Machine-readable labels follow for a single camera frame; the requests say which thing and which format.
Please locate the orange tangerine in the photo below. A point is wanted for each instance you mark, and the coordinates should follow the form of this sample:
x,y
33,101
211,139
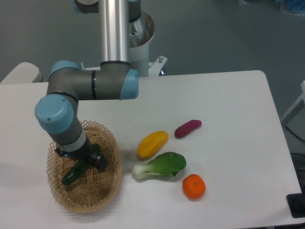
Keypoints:
x,y
193,186

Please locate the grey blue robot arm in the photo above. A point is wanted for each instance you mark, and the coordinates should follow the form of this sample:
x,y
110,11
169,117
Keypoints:
x,y
68,83

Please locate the black device at table edge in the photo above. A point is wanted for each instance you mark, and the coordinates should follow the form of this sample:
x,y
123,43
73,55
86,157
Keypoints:
x,y
296,204

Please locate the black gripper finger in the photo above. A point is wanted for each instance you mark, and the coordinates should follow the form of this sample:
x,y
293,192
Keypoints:
x,y
99,162

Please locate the green bok choy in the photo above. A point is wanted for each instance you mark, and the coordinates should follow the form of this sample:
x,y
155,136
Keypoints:
x,y
167,164

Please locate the woven wicker basket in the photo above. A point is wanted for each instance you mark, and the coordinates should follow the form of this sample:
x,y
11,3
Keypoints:
x,y
80,187

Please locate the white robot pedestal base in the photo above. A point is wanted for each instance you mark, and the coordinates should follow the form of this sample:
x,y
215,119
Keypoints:
x,y
143,52

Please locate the dark green cucumber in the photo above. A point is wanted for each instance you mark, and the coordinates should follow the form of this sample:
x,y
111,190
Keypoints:
x,y
79,168

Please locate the yellow mango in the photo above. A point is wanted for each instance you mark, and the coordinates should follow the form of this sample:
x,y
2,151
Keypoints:
x,y
151,144

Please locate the white chair armrest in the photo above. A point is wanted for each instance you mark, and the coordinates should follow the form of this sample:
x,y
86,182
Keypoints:
x,y
24,72

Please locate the purple sweet potato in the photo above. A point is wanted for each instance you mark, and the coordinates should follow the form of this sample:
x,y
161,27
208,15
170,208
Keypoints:
x,y
185,129

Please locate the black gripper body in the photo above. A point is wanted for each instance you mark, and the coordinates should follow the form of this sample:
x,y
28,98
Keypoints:
x,y
83,152

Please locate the white furniture frame right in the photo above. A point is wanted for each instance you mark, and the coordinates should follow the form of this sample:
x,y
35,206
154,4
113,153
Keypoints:
x,y
295,108

